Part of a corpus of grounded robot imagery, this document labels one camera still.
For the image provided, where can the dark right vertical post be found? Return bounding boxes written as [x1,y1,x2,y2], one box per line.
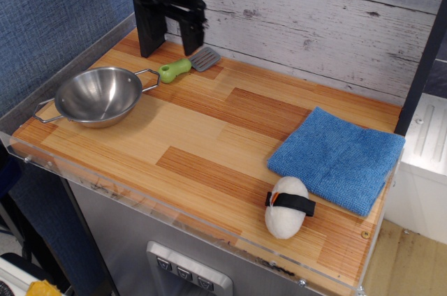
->
[394,0,446,136]

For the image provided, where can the white plush sushi toy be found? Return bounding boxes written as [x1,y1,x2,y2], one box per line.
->
[265,176,316,239]

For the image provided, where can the steel two-handled bowl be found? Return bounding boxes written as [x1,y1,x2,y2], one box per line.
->
[33,67,161,128]

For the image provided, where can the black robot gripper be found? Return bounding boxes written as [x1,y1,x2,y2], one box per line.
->
[133,0,207,56]

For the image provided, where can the green handled grey spatula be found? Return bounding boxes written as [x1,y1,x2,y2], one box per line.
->
[158,47,221,83]

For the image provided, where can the stainless steel cabinet front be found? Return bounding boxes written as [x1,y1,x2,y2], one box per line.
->
[68,182,355,295]

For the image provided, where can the white ribbed appliance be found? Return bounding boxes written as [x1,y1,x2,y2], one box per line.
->
[385,94,446,244]

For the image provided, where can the yellow black object bottom-left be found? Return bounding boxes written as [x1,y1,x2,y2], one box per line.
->
[0,278,60,296]

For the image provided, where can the clear acrylic edge guard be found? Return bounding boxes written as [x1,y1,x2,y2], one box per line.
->
[0,131,366,296]

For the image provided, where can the silver button control panel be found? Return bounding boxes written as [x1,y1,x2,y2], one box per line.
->
[146,241,233,295]

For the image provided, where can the blue folded cloth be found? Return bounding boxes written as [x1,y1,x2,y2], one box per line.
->
[268,108,405,216]

